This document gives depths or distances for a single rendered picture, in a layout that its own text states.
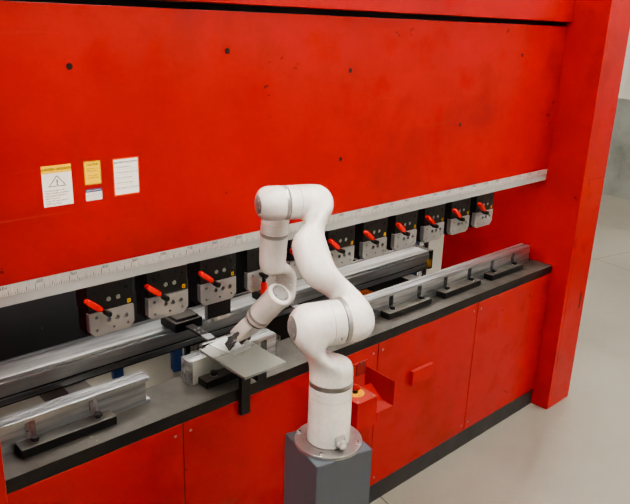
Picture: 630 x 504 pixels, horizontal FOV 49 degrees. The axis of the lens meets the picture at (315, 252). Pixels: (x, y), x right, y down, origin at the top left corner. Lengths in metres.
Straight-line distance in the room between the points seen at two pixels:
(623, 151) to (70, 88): 8.83
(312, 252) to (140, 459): 0.94
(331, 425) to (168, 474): 0.77
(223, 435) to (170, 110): 1.14
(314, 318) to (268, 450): 1.08
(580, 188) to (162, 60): 2.46
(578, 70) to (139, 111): 2.45
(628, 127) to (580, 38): 6.31
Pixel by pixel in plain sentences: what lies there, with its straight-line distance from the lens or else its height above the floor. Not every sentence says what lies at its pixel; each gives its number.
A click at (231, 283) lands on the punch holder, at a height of 1.23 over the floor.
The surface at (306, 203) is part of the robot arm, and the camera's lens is 1.97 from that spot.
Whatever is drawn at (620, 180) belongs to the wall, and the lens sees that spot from 10.25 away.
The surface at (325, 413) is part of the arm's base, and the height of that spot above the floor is 1.12.
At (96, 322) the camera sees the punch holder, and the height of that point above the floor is 1.22.
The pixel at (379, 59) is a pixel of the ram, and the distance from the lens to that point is 2.77.
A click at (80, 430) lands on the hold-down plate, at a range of 2.31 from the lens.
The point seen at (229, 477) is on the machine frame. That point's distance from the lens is 2.68.
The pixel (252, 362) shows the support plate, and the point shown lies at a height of 1.00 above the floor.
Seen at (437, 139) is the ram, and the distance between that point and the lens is 3.12.
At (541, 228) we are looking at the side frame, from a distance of 4.06.
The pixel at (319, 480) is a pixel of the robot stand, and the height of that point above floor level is 0.96.
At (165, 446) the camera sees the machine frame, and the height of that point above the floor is 0.77.
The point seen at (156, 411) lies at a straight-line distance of 2.40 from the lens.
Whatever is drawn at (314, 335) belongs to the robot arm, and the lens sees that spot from 1.76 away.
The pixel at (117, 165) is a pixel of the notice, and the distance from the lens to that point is 2.12.
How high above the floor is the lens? 2.11
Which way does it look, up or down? 18 degrees down
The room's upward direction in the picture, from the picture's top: 2 degrees clockwise
